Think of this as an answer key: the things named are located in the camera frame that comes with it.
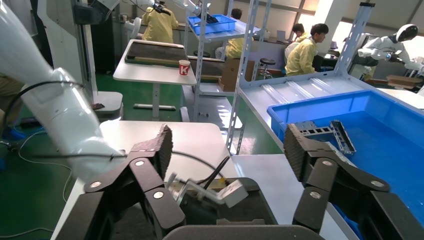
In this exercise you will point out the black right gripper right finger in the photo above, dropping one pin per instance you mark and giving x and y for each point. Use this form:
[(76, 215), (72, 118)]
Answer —
[(324, 179)]

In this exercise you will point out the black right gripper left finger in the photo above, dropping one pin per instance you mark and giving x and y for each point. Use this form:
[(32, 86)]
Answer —
[(139, 185)]

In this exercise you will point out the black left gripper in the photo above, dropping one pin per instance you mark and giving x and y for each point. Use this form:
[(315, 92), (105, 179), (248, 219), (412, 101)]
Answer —
[(202, 210)]

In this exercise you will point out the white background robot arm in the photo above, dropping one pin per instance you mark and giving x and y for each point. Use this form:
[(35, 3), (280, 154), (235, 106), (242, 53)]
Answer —
[(185, 4)]

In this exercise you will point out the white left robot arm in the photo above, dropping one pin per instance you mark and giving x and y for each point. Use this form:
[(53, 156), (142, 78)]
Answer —
[(59, 109)]

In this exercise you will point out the silver perforated metal part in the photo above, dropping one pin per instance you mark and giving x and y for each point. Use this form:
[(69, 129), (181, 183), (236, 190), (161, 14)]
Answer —
[(318, 129), (335, 125), (336, 149)]

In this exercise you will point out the black foam container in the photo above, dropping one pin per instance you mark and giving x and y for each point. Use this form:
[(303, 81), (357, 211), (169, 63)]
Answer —
[(251, 205)]

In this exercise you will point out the large blue plastic bin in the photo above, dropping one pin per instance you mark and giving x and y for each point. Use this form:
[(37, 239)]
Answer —
[(391, 149)]

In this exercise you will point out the small black flat device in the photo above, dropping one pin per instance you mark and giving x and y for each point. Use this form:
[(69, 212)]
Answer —
[(98, 106)]

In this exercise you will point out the white metal shelf rack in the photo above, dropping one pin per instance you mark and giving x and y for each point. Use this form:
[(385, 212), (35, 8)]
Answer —
[(281, 88)]

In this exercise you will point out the white background table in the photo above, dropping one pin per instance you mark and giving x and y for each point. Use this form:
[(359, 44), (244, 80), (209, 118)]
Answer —
[(149, 74)]

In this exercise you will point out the open brown cardboard box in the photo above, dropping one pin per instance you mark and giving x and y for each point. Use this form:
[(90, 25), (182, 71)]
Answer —
[(402, 81)]

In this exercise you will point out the red paper cup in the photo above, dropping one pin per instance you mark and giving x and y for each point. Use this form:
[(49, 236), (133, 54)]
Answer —
[(184, 68)]

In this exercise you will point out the black round stool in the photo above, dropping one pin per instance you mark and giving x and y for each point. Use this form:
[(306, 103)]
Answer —
[(267, 61)]

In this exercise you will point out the black foam tray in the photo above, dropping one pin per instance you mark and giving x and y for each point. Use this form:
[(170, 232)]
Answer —
[(155, 51), (212, 68)]

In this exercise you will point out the blue shoe cover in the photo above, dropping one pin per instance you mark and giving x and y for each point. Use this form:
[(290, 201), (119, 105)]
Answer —
[(11, 134)]

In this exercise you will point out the white humanoid robot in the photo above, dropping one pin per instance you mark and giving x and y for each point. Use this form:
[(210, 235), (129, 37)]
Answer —
[(381, 44)]

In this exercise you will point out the grey laptop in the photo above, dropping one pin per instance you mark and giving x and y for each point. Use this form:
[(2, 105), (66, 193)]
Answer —
[(281, 35)]

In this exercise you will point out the seated person in yellow coat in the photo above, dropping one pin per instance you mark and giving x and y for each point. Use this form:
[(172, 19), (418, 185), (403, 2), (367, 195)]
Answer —
[(236, 48)]

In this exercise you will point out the seated operator in beige trousers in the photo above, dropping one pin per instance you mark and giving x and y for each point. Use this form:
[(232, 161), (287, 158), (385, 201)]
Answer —
[(6, 87)]

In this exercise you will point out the small blue plastic bin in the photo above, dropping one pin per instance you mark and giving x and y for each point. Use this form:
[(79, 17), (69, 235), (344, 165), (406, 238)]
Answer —
[(225, 28)]

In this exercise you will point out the white pedestal fan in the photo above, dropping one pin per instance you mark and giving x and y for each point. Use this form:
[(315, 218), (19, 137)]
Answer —
[(134, 28)]

